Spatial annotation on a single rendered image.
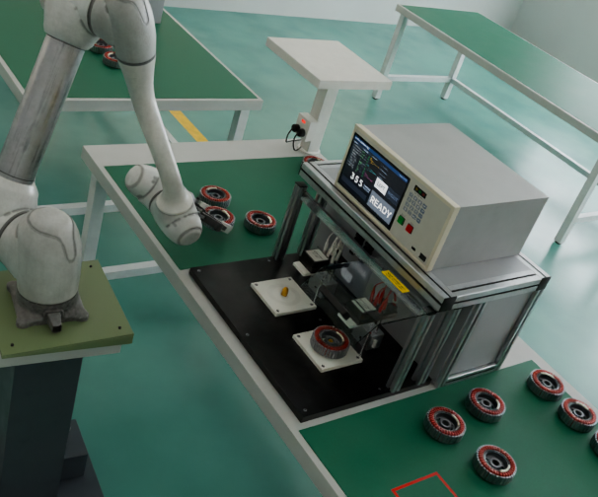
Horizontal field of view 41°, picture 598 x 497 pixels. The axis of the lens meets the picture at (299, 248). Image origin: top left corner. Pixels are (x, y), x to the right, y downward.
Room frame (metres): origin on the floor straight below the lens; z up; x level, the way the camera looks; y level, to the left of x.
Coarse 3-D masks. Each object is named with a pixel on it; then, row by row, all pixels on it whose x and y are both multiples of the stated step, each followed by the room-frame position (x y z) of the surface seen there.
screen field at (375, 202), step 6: (372, 192) 2.03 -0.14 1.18; (372, 198) 2.02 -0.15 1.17; (378, 198) 2.01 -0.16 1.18; (372, 204) 2.01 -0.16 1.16; (378, 204) 2.00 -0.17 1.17; (384, 204) 1.98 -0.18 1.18; (378, 210) 1.99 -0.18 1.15; (384, 210) 1.98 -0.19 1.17; (390, 210) 1.96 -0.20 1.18; (384, 216) 1.97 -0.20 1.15; (390, 216) 1.96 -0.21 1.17
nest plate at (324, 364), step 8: (296, 336) 1.81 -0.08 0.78; (304, 336) 1.82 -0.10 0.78; (304, 344) 1.79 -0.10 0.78; (312, 352) 1.77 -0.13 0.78; (352, 352) 1.83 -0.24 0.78; (312, 360) 1.74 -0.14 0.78; (320, 360) 1.74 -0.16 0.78; (328, 360) 1.76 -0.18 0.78; (336, 360) 1.77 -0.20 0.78; (344, 360) 1.78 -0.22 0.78; (352, 360) 1.79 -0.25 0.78; (360, 360) 1.81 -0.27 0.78; (320, 368) 1.71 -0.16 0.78; (328, 368) 1.72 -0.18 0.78; (336, 368) 1.75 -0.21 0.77
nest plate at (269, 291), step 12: (264, 288) 1.99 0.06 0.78; (276, 288) 2.01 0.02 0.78; (288, 288) 2.03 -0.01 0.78; (300, 288) 2.05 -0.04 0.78; (264, 300) 1.93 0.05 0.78; (276, 300) 1.95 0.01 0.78; (288, 300) 1.97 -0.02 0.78; (300, 300) 1.99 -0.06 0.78; (276, 312) 1.89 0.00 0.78; (288, 312) 1.91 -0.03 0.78; (300, 312) 1.95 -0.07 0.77
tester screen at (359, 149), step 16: (352, 144) 2.13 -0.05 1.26; (352, 160) 2.11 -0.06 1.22; (368, 160) 2.07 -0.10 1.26; (384, 160) 2.03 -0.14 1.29; (368, 176) 2.05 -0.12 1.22; (384, 176) 2.01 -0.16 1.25; (400, 176) 1.97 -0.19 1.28; (352, 192) 2.08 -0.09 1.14; (368, 192) 2.04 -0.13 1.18; (400, 192) 1.96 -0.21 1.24
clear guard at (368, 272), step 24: (336, 264) 1.79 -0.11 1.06; (360, 264) 1.83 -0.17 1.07; (384, 264) 1.87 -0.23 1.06; (312, 288) 1.71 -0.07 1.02; (336, 288) 1.70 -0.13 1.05; (360, 288) 1.72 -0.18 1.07; (384, 288) 1.76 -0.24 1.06; (408, 288) 1.80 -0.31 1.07; (336, 312) 1.64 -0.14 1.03; (360, 312) 1.63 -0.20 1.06; (384, 312) 1.65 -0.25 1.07; (408, 312) 1.69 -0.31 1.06; (432, 312) 1.73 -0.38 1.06; (360, 336) 1.57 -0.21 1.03
